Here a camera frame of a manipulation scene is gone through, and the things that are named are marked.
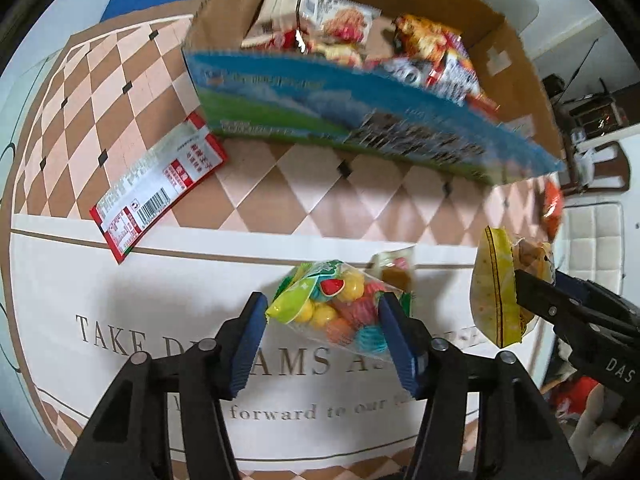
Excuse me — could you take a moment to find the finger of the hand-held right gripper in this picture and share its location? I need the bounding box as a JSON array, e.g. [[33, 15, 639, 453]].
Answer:
[[552, 271, 640, 332], [514, 270, 627, 357]]

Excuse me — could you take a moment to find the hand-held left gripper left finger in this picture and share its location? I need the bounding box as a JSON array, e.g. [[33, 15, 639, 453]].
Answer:
[[60, 291, 270, 480]]

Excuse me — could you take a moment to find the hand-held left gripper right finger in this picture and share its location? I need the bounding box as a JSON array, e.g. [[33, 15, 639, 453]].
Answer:
[[376, 292, 583, 480]]

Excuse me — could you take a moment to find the yellow biscuit bag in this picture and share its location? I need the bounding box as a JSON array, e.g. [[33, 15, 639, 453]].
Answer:
[[470, 226, 556, 350]]

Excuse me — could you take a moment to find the green colourful candy bag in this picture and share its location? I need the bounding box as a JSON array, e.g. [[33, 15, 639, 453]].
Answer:
[[264, 246, 418, 361]]

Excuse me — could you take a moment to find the cardboard box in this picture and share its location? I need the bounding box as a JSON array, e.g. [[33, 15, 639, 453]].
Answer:
[[181, 0, 568, 186]]

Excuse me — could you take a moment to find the instant noodle packet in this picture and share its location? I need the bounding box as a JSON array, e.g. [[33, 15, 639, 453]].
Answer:
[[390, 14, 501, 116]]

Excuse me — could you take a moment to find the white packet with red balls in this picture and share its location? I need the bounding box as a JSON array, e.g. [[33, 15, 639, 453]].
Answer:
[[320, 0, 383, 46]]

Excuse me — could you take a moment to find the white snack packet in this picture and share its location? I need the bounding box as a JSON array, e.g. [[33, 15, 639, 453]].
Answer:
[[252, 0, 326, 36]]

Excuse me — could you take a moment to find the white quilted chair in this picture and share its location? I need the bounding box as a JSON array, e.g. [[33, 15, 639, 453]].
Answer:
[[560, 200, 626, 286]]

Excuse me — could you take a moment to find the orange snack packet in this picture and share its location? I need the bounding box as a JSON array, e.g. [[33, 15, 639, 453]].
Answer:
[[542, 177, 566, 241]]

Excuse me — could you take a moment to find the checkered printed tablecloth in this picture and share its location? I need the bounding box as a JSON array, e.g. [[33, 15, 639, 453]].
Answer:
[[10, 10, 566, 480]]

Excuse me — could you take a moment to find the white plastic bag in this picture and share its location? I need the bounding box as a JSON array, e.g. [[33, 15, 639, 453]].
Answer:
[[575, 147, 601, 186]]

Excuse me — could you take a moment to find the brown wooden chair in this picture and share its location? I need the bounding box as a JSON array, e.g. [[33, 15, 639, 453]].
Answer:
[[575, 141, 632, 192]]

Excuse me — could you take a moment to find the red white barcode packet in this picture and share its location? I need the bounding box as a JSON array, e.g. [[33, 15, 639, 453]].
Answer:
[[89, 112, 229, 266]]

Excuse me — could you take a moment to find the black speaker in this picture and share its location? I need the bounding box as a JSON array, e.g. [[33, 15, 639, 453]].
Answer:
[[542, 75, 566, 101]]

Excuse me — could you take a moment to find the grey folding chair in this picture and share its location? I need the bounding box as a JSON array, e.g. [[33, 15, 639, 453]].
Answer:
[[487, 0, 541, 36]]

